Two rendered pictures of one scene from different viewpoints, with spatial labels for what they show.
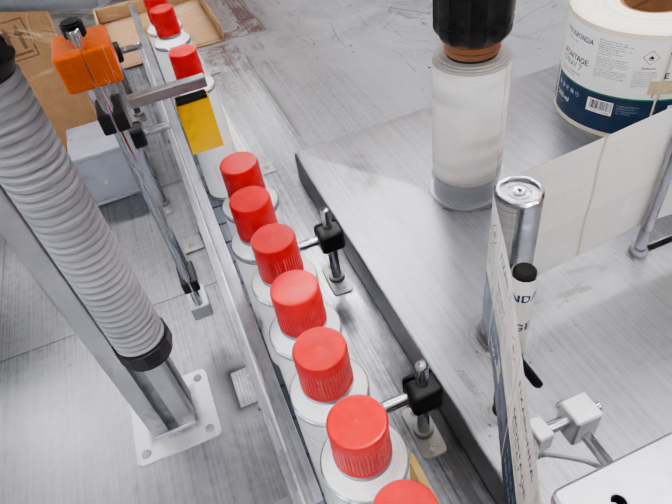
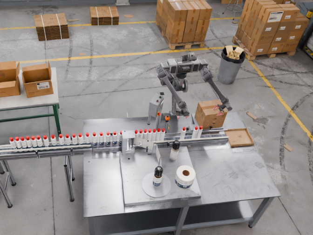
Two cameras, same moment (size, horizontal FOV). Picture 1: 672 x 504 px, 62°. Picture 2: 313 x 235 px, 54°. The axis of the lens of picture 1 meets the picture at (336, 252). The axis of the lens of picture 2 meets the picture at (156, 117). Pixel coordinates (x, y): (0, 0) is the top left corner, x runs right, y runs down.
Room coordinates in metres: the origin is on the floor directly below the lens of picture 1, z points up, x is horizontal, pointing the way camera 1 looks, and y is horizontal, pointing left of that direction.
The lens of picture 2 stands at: (0.28, -2.37, 3.67)
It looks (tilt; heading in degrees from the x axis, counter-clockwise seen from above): 45 degrees down; 90
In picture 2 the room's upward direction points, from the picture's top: 8 degrees clockwise
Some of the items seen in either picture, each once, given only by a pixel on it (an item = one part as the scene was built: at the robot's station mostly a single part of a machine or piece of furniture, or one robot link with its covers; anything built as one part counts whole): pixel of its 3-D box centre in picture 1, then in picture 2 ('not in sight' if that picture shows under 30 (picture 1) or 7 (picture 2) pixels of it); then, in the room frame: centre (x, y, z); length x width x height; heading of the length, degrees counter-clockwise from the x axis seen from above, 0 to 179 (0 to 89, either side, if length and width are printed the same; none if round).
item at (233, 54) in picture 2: not in sight; (233, 56); (1.62, 2.74, 0.50); 0.42 x 0.41 x 0.28; 21
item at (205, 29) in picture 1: (155, 24); (238, 136); (1.37, 0.33, 0.85); 0.30 x 0.26 x 0.04; 15
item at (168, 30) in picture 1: (185, 78); (194, 132); (0.79, 0.17, 0.98); 0.05 x 0.05 x 0.20
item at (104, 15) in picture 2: not in sight; (104, 15); (-1.22, 4.39, 0.11); 0.65 x 0.54 x 0.22; 18
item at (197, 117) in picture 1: (199, 122); not in sight; (0.46, 0.10, 1.09); 0.03 x 0.01 x 0.06; 105
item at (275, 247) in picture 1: (297, 324); (153, 135); (0.30, 0.04, 0.98); 0.05 x 0.05 x 0.20
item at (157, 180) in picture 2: not in sight; (157, 176); (0.39, -0.55, 1.04); 0.09 x 0.09 x 0.29
